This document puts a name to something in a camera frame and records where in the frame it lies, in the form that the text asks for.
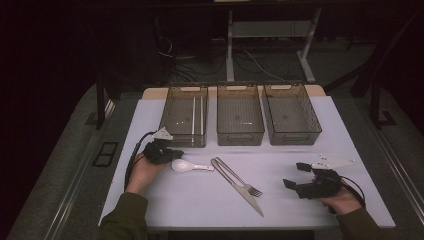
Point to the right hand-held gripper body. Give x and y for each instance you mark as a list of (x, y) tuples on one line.
[(325, 185)]

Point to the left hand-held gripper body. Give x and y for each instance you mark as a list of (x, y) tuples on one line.
[(158, 151)]

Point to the white ceramic spoon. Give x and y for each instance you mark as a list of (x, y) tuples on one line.
[(181, 165)]

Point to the smoky transparent plastic bin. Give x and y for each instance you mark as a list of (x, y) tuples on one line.
[(240, 116), (181, 116), (290, 116)]

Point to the steel table knife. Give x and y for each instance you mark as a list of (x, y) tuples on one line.
[(246, 196)]

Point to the person's right hand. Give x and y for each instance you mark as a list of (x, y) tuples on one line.
[(343, 201)]

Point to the person's left hand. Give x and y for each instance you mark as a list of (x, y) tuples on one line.
[(141, 175)]

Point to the steel fork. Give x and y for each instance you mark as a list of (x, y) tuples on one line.
[(233, 175)]

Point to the black metal stand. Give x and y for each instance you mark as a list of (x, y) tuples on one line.
[(100, 100), (376, 106)]

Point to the white metal stand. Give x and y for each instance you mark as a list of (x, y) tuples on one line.
[(230, 50)]

